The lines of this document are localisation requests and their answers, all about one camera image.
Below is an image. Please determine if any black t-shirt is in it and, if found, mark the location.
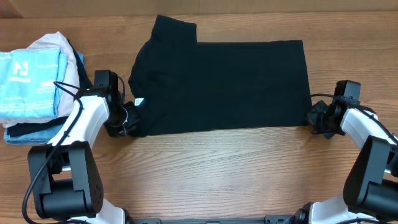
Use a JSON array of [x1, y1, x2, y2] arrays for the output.
[[128, 16, 312, 137]]

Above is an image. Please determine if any beige folded shirt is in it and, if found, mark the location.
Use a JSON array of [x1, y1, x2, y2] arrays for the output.
[[1, 31, 80, 128]]

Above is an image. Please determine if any light blue printed folded shirt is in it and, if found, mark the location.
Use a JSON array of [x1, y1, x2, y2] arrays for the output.
[[1, 48, 68, 119]]

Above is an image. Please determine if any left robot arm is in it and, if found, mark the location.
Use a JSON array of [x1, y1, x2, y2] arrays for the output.
[[22, 70, 141, 223]]

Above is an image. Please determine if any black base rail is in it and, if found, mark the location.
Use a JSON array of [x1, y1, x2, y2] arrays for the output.
[[126, 215, 309, 224]]

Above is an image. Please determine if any blue denim folded garment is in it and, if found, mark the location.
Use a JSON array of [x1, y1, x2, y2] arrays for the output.
[[4, 52, 86, 145]]

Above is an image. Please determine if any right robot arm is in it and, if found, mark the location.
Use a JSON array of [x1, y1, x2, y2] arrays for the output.
[[291, 80, 397, 223]]

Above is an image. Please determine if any black folded shirt in stack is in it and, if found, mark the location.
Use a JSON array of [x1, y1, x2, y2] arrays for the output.
[[5, 48, 93, 137]]

